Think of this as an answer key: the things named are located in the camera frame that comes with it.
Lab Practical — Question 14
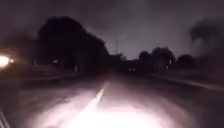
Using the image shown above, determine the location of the dark asphalt road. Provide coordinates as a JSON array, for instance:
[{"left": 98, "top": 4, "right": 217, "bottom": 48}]
[{"left": 0, "top": 73, "right": 224, "bottom": 128}]

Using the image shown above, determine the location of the large dark tree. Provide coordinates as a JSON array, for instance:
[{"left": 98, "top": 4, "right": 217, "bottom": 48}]
[{"left": 35, "top": 15, "right": 111, "bottom": 73}]

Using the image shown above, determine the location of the row of dark trees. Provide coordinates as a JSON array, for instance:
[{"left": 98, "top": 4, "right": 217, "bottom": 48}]
[{"left": 137, "top": 46, "right": 198, "bottom": 72}]

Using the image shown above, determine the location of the vehicle with bright headlights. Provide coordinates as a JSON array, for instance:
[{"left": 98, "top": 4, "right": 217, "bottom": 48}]
[{"left": 0, "top": 53, "right": 16, "bottom": 70}]

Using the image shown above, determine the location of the pale painted road line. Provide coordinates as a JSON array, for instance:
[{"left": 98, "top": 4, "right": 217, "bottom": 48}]
[{"left": 78, "top": 81, "right": 108, "bottom": 118}]

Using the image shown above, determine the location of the pale kerb strip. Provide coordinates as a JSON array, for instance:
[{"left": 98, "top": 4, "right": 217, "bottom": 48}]
[{"left": 146, "top": 73, "right": 224, "bottom": 92}]

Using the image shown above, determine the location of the dark roadside verge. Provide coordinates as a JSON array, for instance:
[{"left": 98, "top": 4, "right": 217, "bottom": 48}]
[{"left": 0, "top": 64, "right": 84, "bottom": 88}]

